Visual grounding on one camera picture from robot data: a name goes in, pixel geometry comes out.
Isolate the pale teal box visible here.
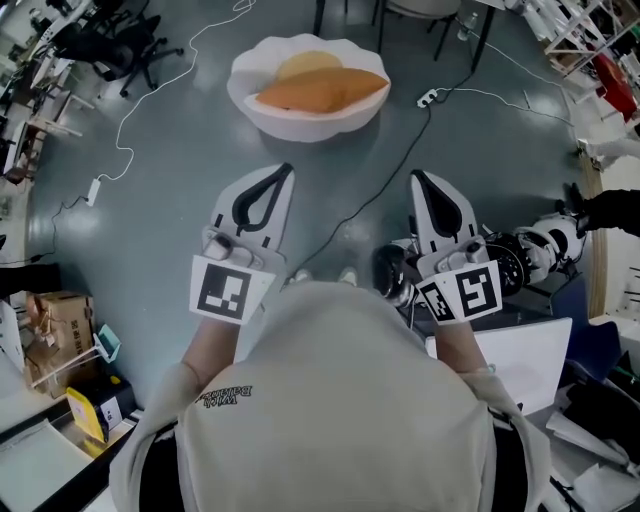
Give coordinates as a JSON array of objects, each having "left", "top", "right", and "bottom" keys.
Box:
[{"left": 93, "top": 323, "right": 123, "bottom": 362}]

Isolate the yellow box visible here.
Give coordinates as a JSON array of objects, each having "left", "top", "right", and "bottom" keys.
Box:
[{"left": 65, "top": 386, "right": 110, "bottom": 445}]

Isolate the person's left forearm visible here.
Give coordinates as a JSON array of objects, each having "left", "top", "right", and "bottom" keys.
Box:
[{"left": 181, "top": 312, "right": 262, "bottom": 384}]

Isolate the dark blue chair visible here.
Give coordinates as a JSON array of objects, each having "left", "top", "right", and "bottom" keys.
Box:
[{"left": 583, "top": 319, "right": 624, "bottom": 372}]

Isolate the person's right forearm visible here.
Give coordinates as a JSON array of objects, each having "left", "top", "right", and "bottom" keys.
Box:
[{"left": 433, "top": 318, "right": 495, "bottom": 376}]

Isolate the white round device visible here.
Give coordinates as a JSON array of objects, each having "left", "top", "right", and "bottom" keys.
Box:
[{"left": 513, "top": 213, "right": 585, "bottom": 287}]

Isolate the white wooden rack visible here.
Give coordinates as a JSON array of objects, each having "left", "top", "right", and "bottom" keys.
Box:
[{"left": 543, "top": 0, "right": 640, "bottom": 77}]

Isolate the long black cable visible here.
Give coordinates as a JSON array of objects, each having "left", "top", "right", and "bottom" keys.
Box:
[{"left": 282, "top": 47, "right": 484, "bottom": 289}]

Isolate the long white cable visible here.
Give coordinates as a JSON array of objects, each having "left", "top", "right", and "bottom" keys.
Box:
[
  {"left": 433, "top": 42, "right": 577, "bottom": 127},
  {"left": 93, "top": 0, "right": 257, "bottom": 184}
]

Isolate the person's beige shirt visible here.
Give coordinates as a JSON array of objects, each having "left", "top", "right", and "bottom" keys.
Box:
[{"left": 108, "top": 278, "right": 552, "bottom": 512}]

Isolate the orange cushion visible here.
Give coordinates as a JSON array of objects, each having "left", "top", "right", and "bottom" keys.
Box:
[{"left": 254, "top": 67, "right": 390, "bottom": 115}]

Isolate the brown cardboard box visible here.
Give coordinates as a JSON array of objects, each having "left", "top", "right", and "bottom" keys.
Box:
[{"left": 23, "top": 291, "right": 97, "bottom": 400}]

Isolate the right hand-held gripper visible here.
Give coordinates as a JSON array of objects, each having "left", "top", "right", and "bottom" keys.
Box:
[{"left": 410, "top": 169, "right": 504, "bottom": 327}]

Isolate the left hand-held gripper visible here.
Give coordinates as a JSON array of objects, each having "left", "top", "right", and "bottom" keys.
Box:
[{"left": 188, "top": 162, "right": 297, "bottom": 327}]

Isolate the white flat board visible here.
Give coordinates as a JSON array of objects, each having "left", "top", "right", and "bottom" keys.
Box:
[{"left": 424, "top": 316, "right": 574, "bottom": 417}]

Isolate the black office chair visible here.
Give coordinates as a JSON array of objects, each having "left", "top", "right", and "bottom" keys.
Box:
[{"left": 58, "top": 10, "right": 185, "bottom": 99}]

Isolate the clear water bottle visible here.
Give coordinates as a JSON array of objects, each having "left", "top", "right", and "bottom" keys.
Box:
[{"left": 456, "top": 11, "right": 480, "bottom": 42}]

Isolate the round yellow cushion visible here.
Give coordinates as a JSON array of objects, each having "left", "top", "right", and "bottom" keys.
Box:
[{"left": 276, "top": 50, "right": 345, "bottom": 82}]

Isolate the white shell-shaped chair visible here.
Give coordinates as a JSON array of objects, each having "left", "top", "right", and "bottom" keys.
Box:
[{"left": 227, "top": 32, "right": 392, "bottom": 144}]

